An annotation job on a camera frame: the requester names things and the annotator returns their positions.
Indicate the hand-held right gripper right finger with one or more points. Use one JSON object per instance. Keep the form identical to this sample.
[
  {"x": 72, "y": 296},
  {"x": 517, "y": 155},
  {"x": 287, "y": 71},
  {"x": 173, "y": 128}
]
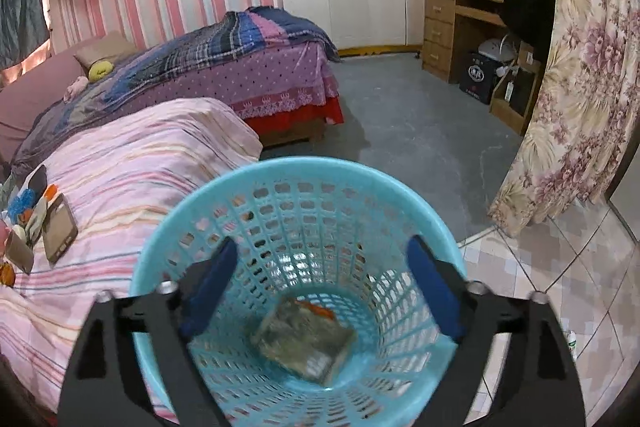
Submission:
[{"x": 432, "y": 294}]

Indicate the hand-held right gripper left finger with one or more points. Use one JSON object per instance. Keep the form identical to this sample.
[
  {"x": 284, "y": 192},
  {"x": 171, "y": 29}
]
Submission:
[{"x": 212, "y": 289}]

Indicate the light blue plastic basket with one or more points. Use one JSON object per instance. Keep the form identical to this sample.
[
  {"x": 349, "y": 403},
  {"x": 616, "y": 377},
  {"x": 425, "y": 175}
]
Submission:
[{"x": 300, "y": 177}]

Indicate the blue plastic bag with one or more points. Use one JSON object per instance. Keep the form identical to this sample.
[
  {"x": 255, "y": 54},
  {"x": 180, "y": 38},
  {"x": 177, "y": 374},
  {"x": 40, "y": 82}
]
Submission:
[{"x": 22, "y": 203}]

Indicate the pink striped blanket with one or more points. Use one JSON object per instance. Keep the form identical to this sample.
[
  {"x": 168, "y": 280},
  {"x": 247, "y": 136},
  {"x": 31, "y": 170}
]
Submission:
[{"x": 130, "y": 167}]

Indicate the small white bottle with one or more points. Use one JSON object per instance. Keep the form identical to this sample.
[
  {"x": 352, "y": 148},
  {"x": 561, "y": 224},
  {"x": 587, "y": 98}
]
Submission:
[{"x": 571, "y": 347}]

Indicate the tan phone case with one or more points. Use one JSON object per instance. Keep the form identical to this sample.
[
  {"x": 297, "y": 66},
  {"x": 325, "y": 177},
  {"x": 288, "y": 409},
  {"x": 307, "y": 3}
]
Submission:
[{"x": 60, "y": 229}]

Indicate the orange peel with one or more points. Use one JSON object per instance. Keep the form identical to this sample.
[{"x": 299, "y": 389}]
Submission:
[
  {"x": 50, "y": 194},
  {"x": 6, "y": 274}
]

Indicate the red bed skirt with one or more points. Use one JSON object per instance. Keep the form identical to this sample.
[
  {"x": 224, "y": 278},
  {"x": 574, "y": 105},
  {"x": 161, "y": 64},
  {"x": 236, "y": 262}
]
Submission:
[{"x": 300, "y": 114}]

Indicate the brown cardboard piece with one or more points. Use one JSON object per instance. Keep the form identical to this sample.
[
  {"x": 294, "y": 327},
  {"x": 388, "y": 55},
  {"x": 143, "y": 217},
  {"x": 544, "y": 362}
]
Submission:
[{"x": 19, "y": 254}]

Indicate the purple dotted bedsheet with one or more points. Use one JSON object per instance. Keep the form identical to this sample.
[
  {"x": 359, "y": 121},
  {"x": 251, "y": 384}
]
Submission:
[{"x": 280, "y": 79}]

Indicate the black printed box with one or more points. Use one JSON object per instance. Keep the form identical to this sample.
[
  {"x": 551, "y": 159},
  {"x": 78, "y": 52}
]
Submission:
[{"x": 480, "y": 77}]

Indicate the blue plaid blanket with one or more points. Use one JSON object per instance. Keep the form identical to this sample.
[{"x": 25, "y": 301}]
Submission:
[{"x": 200, "y": 52}]

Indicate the pink plush toy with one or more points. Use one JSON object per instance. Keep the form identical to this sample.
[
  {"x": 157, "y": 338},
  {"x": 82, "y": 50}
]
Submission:
[{"x": 76, "y": 88}]

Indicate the yellow plush toy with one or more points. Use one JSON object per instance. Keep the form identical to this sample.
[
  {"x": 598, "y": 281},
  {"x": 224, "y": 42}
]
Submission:
[{"x": 101, "y": 69}]

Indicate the white round appliance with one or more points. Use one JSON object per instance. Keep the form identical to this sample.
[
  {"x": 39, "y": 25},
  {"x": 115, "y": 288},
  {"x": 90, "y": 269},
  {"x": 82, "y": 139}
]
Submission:
[{"x": 495, "y": 48}]

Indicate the floral curtain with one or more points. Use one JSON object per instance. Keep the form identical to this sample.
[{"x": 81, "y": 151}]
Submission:
[{"x": 585, "y": 82}]

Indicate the wooden desk with drawers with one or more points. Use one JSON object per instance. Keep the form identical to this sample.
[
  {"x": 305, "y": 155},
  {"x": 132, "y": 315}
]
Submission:
[{"x": 440, "y": 32}]

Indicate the mauve headboard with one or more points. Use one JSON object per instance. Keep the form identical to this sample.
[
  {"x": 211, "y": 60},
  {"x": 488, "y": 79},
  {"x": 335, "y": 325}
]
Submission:
[{"x": 30, "y": 99}]

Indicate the tan pillow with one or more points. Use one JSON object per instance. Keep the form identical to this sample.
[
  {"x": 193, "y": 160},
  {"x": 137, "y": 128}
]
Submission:
[{"x": 102, "y": 47}]

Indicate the grey curtain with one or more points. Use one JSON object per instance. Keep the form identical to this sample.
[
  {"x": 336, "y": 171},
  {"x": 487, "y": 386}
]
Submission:
[{"x": 20, "y": 17}]

